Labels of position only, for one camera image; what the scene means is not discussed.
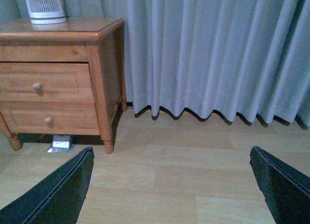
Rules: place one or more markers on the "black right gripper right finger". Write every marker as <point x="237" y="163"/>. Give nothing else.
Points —
<point x="286" y="190"/>

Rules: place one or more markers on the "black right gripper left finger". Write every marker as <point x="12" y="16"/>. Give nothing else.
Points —
<point x="58" y="198"/>

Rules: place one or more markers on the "wooden drawer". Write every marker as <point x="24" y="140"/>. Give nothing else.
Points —
<point x="50" y="118"/>
<point x="45" y="82"/>

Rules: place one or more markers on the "wooden nightstand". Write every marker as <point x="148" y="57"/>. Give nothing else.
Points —
<point x="98" y="42"/>

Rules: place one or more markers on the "grey curtain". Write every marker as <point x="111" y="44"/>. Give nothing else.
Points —
<point x="235" y="57"/>

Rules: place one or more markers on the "white air purifier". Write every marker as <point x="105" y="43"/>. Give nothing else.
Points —
<point x="46" y="11"/>

